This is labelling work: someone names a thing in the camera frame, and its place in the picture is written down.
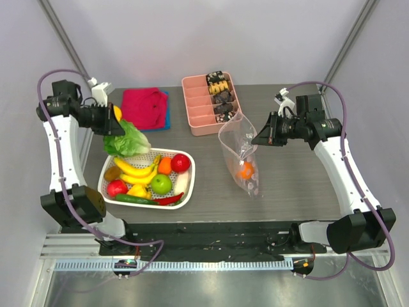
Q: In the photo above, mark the blue folded cloth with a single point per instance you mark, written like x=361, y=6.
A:
x=166, y=118

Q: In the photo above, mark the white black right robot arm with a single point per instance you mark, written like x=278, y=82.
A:
x=361, y=213

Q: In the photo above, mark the yellow toy bell pepper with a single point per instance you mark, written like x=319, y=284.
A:
x=140, y=191

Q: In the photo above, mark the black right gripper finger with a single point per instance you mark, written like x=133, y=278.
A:
x=262, y=140
x=267, y=129

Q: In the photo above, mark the pink divided organizer tray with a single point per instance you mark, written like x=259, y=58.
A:
x=199, y=104

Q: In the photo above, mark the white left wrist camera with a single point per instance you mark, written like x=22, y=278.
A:
x=100, y=91

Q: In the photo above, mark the green toy apple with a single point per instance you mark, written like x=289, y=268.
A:
x=161, y=184

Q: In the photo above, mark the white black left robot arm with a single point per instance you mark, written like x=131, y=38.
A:
x=70, y=202

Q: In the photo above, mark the white perforated plastic basket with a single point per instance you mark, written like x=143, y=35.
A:
x=141, y=161

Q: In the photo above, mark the brown toy kiwi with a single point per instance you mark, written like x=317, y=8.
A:
x=112, y=173

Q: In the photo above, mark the black patterned sock roll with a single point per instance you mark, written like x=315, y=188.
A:
x=215, y=77

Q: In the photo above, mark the green toy lettuce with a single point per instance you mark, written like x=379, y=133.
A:
x=133, y=143

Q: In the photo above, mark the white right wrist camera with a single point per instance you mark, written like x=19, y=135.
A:
x=284, y=102

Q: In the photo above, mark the red toy tomato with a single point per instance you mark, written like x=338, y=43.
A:
x=116, y=187

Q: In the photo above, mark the yellow black sock roll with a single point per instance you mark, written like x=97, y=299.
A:
x=218, y=87

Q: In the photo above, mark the yellow toy banana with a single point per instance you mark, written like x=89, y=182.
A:
x=132, y=175

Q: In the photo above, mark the red toy chili pepper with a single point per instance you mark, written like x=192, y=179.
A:
x=169, y=200

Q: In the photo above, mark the perforated metal cable tray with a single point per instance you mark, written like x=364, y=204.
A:
x=125, y=265

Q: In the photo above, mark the clear zip top bag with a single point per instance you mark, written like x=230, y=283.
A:
x=235, y=138

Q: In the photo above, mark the small orange toy fruit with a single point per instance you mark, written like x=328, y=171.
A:
x=164, y=166

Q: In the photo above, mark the dark brown sock roll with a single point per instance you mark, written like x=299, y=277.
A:
x=223, y=97

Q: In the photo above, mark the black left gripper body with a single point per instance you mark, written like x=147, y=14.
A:
x=95, y=118

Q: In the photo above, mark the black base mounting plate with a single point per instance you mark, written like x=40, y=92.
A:
x=254, y=241

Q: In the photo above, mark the green toy cucumber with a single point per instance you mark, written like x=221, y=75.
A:
x=134, y=199

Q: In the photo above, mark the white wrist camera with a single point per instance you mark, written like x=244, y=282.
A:
x=100, y=91
x=284, y=102

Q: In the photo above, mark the white toy radish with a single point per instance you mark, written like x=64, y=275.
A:
x=182, y=183

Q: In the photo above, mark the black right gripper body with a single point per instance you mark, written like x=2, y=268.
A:
x=273, y=128

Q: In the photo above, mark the red toy apple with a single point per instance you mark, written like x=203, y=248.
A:
x=180, y=163

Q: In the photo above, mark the magenta folded cloth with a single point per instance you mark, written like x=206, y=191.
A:
x=130, y=105

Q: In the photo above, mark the black pink dotted sock roll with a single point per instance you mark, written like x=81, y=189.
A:
x=224, y=117

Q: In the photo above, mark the black brown sock roll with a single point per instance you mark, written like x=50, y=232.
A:
x=226, y=108

